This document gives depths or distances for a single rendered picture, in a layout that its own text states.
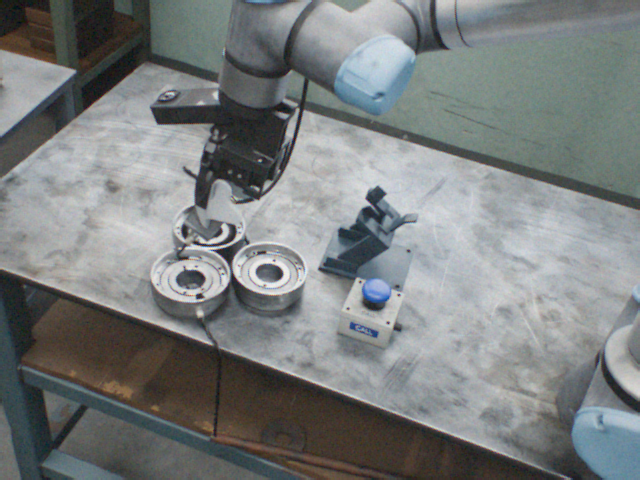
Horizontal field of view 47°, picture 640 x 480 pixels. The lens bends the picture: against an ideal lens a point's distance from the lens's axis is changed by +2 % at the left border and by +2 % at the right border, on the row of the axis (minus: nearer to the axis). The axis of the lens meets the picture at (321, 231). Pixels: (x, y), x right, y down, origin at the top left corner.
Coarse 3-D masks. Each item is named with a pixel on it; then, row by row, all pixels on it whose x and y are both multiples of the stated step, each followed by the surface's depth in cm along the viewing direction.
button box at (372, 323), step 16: (352, 288) 100; (352, 304) 98; (368, 304) 98; (384, 304) 98; (400, 304) 99; (352, 320) 97; (368, 320) 96; (384, 320) 96; (352, 336) 99; (368, 336) 98; (384, 336) 97
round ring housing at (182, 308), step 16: (192, 256) 103; (208, 256) 103; (160, 272) 100; (176, 272) 100; (192, 272) 101; (208, 272) 101; (224, 272) 101; (160, 288) 97; (176, 288) 98; (208, 288) 99; (224, 288) 97; (160, 304) 97; (176, 304) 95; (192, 304) 95; (208, 304) 96
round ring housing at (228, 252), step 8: (184, 208) 108; (192, 208) 110; (176, 216) 107; (184, 216) 109; (176, 224) 107; (224, 224) 109; (240, 224) 109; (176, 232) 104; (216, 232) 110; (224, 232) 107; (240, 232) 108; (176, 240) 105; (200, 240) 106; (216, 240) 106; (240, 240) 106; (176, 248) 105; (208, 248) 103; (216, 248) 103; (224, 248) 104; (232, 248) 105; (240, 248) 107; (224, 256) 105; (232, 256) 106
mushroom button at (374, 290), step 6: (366, 282) 97; (372, 282) 97; (378, 282) 97; (384, 282) 98; (366, 288) 96; (372, 288) 96; (378, 288) 96; (384, 288) 97; (366, 294) 96; (372, 294) 96; (378, 294) 96; (384, 294) 96; (390, 294) 96; (372, 300) 96; (378, 300) 95; (384, 300) 96
